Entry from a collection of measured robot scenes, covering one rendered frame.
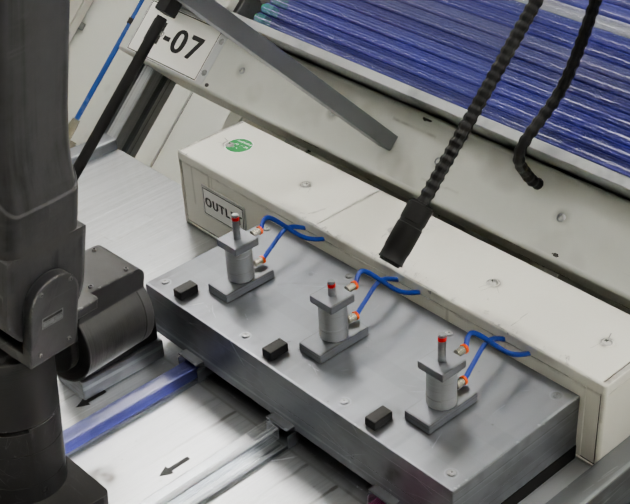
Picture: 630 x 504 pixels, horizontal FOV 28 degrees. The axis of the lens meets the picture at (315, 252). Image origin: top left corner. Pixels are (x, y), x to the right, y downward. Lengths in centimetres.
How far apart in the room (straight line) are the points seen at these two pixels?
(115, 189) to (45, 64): 66
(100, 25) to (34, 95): 322
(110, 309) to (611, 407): 36
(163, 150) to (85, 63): 49
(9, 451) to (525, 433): 35
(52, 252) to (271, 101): 56
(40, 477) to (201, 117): 268
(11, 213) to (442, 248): 46
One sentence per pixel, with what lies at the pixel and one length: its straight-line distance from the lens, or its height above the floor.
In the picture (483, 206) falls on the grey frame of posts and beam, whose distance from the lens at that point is 105.
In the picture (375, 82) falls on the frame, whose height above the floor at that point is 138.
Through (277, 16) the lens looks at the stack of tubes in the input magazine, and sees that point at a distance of 122.
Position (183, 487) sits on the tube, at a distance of 92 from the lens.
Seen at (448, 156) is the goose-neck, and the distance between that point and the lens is 82.
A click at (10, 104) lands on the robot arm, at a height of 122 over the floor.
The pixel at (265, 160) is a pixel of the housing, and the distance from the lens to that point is 115.
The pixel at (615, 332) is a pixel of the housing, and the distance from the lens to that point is 94.
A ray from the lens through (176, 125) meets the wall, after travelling 347.
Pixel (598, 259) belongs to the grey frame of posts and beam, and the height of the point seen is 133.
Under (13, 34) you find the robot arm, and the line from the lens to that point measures 62.
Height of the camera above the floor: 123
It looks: 1 degrees down
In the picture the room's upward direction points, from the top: 29 degrees clockwise
